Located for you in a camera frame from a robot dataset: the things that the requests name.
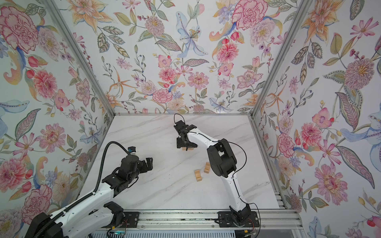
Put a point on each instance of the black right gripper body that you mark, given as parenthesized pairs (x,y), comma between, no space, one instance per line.
(181,144)

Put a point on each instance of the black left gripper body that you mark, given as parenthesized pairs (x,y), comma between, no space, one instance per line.
(142,167)

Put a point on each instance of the plain wood block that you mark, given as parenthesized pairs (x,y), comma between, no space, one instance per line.
(186,148)

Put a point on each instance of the wood arch block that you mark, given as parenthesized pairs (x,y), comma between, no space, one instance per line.
(198,175)
(207,168)

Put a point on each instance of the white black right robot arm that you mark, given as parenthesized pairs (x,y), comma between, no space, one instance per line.
(223,163)

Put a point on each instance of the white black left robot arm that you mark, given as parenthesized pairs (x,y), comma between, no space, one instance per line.
(95,210)

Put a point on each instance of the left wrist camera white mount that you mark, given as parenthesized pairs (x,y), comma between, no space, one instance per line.
(132,150)

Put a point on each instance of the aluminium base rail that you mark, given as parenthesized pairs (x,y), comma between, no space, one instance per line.
(268,219)

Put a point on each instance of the aluminium corner post left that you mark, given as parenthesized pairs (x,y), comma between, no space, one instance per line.
(63,28)

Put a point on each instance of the aluminium corner post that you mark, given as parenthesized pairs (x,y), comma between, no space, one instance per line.
(301,13)
(63,28)

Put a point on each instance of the aluminium corner post right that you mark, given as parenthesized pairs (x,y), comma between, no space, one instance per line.
(301,13)

